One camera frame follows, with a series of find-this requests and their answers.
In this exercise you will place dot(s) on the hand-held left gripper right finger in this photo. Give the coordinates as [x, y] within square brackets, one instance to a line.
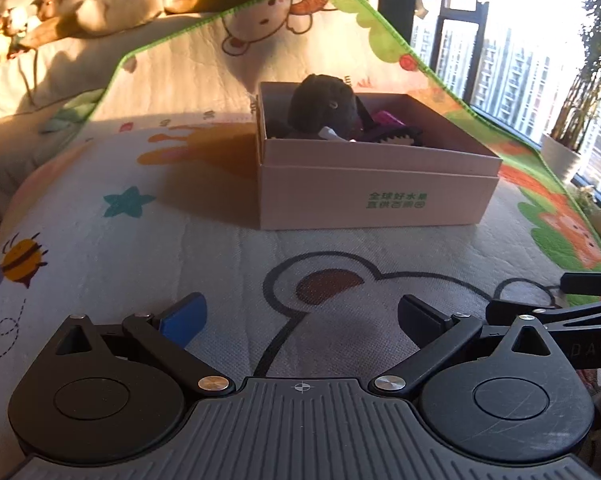
[420, 317]

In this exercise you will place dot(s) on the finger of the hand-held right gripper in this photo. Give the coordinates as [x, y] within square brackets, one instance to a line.
[592, 282]
[570, 312]

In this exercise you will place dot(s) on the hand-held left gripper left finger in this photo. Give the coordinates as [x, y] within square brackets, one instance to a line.
[183, 320]

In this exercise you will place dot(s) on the pink cardboard box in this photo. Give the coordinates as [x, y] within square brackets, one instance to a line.
[370, 185]

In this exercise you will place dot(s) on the purple hat doll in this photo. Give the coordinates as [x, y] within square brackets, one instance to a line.
[390, 135]

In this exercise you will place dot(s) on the pink plastic basket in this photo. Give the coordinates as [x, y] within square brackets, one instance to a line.
[388, 119]

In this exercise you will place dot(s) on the white bottle red cap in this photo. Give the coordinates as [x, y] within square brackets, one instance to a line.
[334, 135]

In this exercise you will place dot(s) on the black plush toy orange beak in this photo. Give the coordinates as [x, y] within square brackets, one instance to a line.
[320, 105]

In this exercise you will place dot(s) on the cartoon printed play mat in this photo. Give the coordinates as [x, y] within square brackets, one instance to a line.
[180, 240]

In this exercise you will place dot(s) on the small potted plants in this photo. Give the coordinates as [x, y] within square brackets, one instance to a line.
[597, 200]

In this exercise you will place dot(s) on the potted bamboo plant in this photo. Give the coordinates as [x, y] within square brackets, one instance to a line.
[590, 70]

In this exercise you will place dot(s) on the white bed sheet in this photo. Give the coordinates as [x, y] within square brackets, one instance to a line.
[30, 90]

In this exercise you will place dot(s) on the white plush pillow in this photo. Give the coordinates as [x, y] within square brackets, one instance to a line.
[125, 7]

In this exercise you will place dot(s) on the plush toys on bed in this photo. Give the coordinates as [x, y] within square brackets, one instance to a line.
[25, 25]

